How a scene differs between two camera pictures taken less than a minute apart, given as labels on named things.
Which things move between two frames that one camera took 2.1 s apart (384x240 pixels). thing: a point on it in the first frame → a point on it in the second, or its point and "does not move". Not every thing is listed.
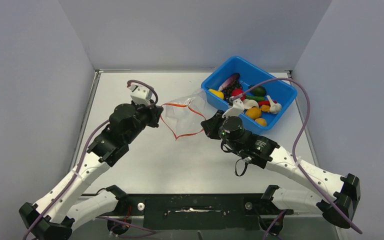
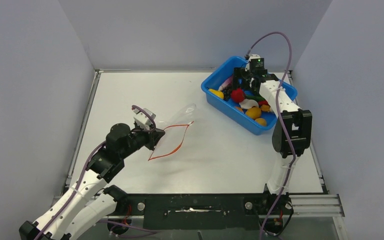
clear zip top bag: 186,115 → 175,127
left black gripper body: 145,116 → 140,138
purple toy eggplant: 230,80 does not move
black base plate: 203,212 does not move
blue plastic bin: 265,95 does not move
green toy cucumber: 258,98 does not move
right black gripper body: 213,131 → 240,73
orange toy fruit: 254,113 does not move
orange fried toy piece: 265,108 does not move
